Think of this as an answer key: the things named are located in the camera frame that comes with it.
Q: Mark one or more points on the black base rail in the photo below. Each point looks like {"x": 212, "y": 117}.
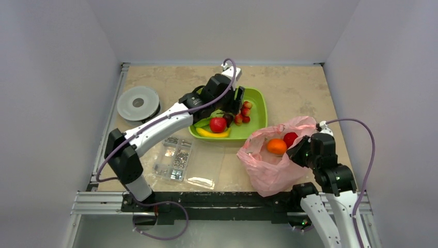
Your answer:
{"x": 168, "y": 207}

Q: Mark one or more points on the wrist white camera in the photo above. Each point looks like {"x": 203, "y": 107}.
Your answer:
{"x": 229, "y": 70}
{"x": 322, "y": 127}

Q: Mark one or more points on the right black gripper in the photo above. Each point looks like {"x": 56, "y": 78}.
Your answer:
{"x": 298, "y": 152}

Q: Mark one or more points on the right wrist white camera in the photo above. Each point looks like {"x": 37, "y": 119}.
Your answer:
{"x": 322, "y": 127}

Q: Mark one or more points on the orange fake fruit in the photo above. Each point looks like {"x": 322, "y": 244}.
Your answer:
{"x": 276, "y": 146}

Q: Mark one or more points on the grey filament spool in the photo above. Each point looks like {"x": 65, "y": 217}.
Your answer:
{"x": 139, "y": 104}

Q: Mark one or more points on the green plastic tray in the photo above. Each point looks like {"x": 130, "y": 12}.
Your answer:
{"x": 258, "y": 119}

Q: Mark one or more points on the green fake fruit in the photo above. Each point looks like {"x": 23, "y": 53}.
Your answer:
{"x": 202, "y": 123}

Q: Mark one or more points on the dark purple fake fruit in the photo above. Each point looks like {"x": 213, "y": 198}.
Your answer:
{"x": 229, "y": 119}

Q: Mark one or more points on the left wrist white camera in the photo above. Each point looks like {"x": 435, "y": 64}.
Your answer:
{"x": 229, "y": 70}

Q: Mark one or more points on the red fake apple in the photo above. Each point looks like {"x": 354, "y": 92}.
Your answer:
{"x": 218, "y": 124}

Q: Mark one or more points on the yellow fake banana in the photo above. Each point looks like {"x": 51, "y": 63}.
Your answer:
{"x": 204, "y": 133}

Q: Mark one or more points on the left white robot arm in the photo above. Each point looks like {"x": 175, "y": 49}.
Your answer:
{"x": 124, "y": 149}

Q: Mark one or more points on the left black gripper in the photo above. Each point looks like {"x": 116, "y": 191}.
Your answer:
{"x": 234, "y": 105}

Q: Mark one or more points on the red fake cherry bunch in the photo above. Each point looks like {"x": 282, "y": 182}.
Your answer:
{"x": 244, "y": 115}

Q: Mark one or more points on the pink plastic bag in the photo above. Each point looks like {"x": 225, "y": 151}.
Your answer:
{"x": 270, "y": 173}

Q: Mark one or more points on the clear screw organizer box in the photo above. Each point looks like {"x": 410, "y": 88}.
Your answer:
{"x": 189, "y": 162}

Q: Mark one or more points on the aluminium frame rail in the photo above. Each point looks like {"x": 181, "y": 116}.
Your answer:
{"x": 93, "y": 201}

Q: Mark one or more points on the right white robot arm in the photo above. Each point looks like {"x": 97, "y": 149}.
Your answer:
{"x": 344, "y": 227}

